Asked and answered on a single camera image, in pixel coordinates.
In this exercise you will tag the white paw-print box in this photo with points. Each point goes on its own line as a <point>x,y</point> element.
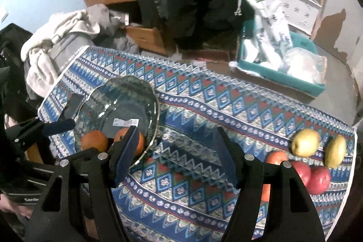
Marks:
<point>297,12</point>

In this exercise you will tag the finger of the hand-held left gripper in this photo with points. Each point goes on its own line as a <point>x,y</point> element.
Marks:
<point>72,107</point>
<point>59,126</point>

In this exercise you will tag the grey garment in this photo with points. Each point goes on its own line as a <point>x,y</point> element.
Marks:
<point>113,38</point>

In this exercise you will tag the orange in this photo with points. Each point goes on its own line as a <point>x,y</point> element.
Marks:
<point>275,158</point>
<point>95,141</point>
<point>140,142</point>

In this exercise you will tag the blue patterned tablecloth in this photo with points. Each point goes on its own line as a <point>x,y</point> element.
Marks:
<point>198,117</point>

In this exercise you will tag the person's left hand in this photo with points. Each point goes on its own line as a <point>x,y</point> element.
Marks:
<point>11,203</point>

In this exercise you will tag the red apple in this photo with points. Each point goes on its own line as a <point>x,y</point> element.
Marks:
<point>319,179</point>
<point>302,174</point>

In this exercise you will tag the teal cardboard box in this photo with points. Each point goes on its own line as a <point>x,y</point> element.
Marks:
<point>283,76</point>

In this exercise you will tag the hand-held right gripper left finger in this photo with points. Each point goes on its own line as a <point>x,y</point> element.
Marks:
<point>124,157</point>

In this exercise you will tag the clear glass plate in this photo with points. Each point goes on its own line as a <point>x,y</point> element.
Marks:
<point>124,106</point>

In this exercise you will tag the white printed sack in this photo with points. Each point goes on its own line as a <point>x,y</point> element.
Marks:
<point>266,3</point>

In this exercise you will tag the yellow-green pear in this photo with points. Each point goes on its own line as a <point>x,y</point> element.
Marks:
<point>336,151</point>
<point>306,142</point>

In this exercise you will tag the white fleece garment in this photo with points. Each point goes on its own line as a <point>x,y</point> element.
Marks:
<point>56,29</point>

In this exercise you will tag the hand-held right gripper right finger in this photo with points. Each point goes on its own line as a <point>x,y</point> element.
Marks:
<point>225,155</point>

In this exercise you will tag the clear plastic bag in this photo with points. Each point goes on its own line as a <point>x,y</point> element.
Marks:
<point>303,63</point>

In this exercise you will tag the black bag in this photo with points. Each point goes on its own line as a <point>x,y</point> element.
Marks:
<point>11,55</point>

